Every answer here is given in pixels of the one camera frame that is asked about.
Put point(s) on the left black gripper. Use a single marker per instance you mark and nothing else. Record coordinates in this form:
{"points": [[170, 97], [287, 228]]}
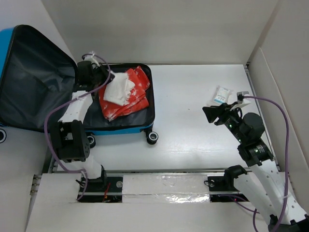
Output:
{"points": [[102, 69]]}

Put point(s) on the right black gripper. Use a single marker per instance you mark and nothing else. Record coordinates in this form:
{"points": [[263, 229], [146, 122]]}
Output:
{"points": [[212, 111]]}

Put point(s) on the white tissue pack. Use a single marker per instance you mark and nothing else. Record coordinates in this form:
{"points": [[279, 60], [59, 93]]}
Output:
{"points": [[221, 95]]}

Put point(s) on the red white patterned cloth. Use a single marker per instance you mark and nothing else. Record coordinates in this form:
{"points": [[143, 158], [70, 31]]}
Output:
{"points": [[137, 100]]}

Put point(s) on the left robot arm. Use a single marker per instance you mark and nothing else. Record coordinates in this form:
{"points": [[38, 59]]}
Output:
{"points": [[70, 142]]}

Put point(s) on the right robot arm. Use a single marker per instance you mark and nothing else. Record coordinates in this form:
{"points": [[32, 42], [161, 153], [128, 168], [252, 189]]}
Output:
{"points": [[273, 200]]}

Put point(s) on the blue hard-shell suitcase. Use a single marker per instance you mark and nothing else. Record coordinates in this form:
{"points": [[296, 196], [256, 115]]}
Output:
{"points": [[36, 76]]}

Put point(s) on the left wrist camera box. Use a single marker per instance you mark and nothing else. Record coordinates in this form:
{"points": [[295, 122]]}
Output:
{"points": [[91, 57]]}

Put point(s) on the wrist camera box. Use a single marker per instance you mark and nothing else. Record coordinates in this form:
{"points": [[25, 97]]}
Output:
{"points": [[91, 57], [241, 100]]}

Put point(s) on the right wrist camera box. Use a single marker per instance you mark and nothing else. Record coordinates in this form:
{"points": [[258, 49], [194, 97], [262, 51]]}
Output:
{"points": [[241, 100]]}

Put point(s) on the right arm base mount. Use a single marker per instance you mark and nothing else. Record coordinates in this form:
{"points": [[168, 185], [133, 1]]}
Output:
{"points": [[222, 192]]}

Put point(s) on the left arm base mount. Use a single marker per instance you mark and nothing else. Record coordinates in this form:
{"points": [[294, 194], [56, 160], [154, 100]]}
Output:
{"points": [[109, 191]]}

